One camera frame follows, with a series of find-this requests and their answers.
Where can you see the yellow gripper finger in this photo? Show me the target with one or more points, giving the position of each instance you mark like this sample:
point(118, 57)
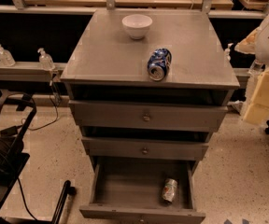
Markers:
point(256, 107)
point(248, 44)

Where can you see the silver green 7up can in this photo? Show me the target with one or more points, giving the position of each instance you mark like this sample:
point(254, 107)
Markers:
point(169, 190)

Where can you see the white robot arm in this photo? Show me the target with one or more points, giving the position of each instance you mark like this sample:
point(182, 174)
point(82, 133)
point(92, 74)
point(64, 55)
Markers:
point(262, 47)

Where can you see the blue crushed soda can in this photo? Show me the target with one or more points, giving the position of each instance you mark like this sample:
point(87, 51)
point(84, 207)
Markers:
point(159, 64)

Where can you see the grey drawer cabinet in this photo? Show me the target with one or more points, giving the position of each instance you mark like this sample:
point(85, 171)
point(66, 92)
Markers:
point(107, 65)

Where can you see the grey top drawer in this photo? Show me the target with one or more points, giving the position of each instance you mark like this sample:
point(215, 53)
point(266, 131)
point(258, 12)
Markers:
point(193, 118)

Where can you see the grey open bottom drawer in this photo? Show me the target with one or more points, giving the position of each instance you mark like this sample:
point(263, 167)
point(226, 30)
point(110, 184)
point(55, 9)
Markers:
point(129, 189)

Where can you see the grey middle drawer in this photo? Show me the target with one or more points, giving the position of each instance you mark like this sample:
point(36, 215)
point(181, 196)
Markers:
point(144, 148)

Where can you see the clear pump bottle right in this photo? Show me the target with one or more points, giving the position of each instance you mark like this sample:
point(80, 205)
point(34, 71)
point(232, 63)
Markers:
point(227, 51)

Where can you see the white ceramic bowl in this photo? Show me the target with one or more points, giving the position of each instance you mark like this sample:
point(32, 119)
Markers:
point(136, 26)

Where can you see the clear pump bottle near cabinet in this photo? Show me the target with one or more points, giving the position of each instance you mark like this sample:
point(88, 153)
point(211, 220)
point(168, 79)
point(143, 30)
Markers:
point(45, 60)

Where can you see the black stand leg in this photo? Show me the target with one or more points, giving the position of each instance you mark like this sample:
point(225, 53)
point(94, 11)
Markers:
point(67, 190)

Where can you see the clear pump bottle far left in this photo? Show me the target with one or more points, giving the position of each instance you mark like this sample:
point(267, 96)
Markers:
point(5, 57)

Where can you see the black chair left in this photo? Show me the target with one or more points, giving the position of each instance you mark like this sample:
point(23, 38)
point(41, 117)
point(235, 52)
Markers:
point(12, 159)

